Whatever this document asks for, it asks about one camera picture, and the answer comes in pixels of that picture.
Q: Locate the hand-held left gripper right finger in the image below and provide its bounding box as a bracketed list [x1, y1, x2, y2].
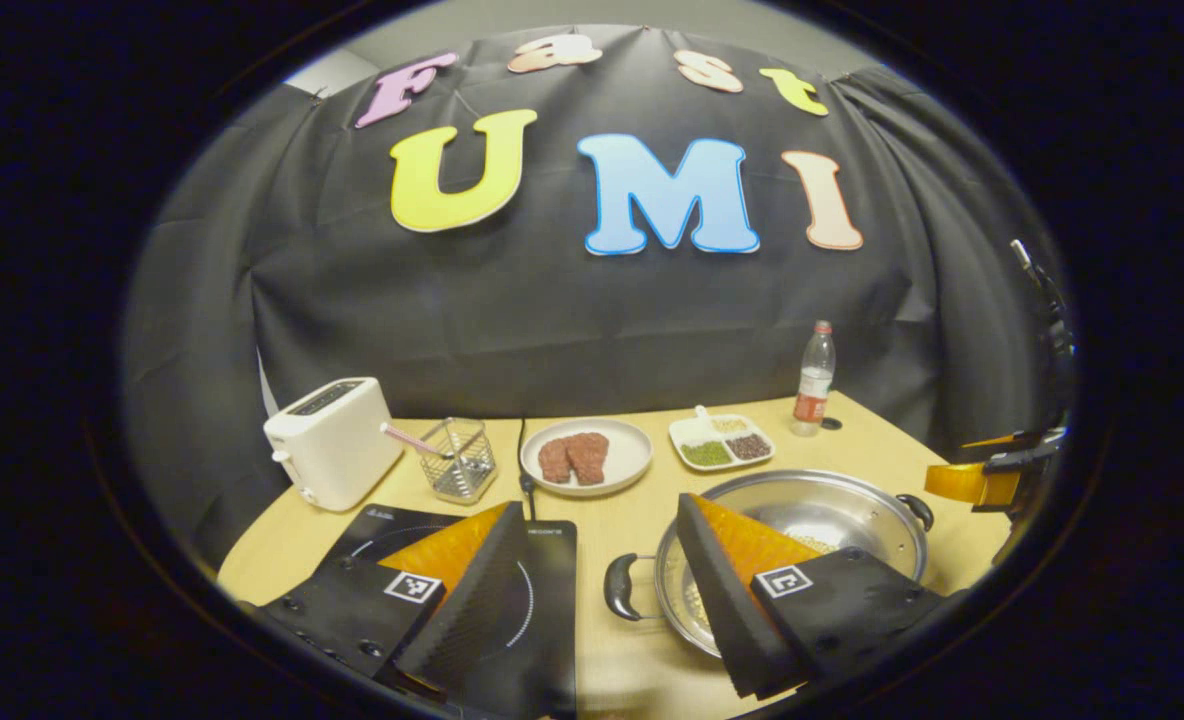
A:
[674, 493, 953, 701]

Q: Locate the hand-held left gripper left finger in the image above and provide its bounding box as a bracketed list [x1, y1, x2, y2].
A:
[252, 503, 535, 698]

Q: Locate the black induction cooktop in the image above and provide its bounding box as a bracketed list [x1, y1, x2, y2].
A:
[327, 503, 578, 720]

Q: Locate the steel pot with black handles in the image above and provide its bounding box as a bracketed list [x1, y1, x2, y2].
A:
[604, 470, 935, 661]

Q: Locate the brown meat piece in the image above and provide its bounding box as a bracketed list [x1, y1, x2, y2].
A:
[538, 437, 575, 485]
[565, 432, 611, 487]

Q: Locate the plastic bottle with red label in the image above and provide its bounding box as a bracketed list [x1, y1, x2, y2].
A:
[790, 320, 837, 438]

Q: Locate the white divided bean dish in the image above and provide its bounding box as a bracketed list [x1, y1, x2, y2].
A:
[668, 405, 776, 472]

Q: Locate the pink striped straw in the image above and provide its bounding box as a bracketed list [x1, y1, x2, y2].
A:
[381, 422, 448, 459]

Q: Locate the round white plate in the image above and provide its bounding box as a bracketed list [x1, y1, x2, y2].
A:
[520, 418, 654, 498]

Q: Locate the white toaster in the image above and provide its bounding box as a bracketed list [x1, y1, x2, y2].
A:
[263, 377, 405, 513]

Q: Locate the black backdrop cloth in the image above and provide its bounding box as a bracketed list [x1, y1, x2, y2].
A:
[122, 25, 1078, 571]

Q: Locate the wire mesh basket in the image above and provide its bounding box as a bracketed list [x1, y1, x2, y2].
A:
[417, 418, 498, 504]

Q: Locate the black power cable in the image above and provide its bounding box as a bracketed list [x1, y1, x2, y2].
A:
[517, 418, 538, 521]

